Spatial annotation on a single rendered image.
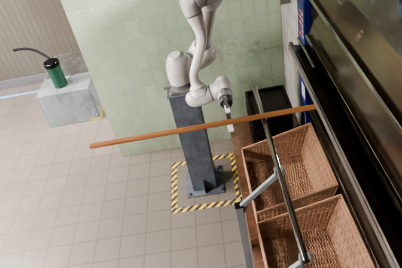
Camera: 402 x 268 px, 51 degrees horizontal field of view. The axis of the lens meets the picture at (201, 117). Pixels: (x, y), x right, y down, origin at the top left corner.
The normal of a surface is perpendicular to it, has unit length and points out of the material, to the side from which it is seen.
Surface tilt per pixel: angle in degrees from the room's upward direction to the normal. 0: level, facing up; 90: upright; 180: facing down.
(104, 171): 0
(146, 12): 90
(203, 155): 90
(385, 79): 70
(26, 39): 90
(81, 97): 90
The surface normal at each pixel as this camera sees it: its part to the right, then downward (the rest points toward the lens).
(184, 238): -0.17, -0.77
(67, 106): 0.05, 0.61
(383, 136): -0.98, -0.10
